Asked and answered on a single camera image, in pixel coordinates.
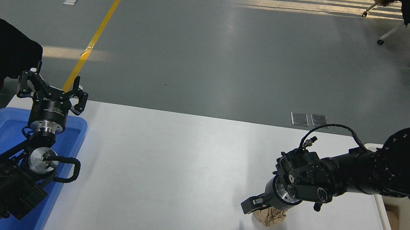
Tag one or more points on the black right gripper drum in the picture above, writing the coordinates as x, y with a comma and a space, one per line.
270, 197

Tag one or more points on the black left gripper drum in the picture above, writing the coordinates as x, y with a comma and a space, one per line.
49, 108

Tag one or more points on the silver floor plate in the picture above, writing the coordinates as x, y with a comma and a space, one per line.
300, 119
320, 121

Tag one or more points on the white wheeled chair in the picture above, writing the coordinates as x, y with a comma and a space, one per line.
392, 34

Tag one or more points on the tan paper ball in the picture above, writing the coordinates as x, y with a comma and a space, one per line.
274, 218

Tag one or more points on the small white floor tag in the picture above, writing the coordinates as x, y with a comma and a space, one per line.
70, 1

